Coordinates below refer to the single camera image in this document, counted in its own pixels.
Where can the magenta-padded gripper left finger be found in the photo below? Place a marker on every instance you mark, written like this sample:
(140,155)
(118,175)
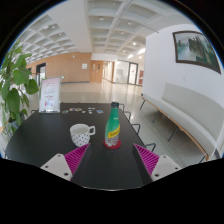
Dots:
(76,156)

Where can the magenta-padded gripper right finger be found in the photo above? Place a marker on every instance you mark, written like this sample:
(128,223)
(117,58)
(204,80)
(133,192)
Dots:
(146,157)

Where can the green drink bottle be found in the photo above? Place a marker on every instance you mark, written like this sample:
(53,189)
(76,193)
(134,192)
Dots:
(112,128)

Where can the white dotted mug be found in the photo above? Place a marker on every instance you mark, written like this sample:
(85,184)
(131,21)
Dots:
(79,133)

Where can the flat round red coaster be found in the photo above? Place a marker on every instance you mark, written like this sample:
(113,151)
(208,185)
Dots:
(107,146)

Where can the long white bench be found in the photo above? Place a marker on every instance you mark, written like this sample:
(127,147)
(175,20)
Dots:
(186,110)

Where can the clear acrylic sign stand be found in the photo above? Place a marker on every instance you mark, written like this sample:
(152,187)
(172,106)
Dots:
(50,95)

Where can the green leafy potted plant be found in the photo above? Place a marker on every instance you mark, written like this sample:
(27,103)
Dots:
(15,86)

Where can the round ceiling lights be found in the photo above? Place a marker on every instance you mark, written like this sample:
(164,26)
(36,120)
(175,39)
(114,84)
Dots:
(134,43)

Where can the dark-framed landscape picture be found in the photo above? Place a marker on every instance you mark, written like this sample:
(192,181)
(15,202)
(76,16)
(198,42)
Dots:
(195,50)

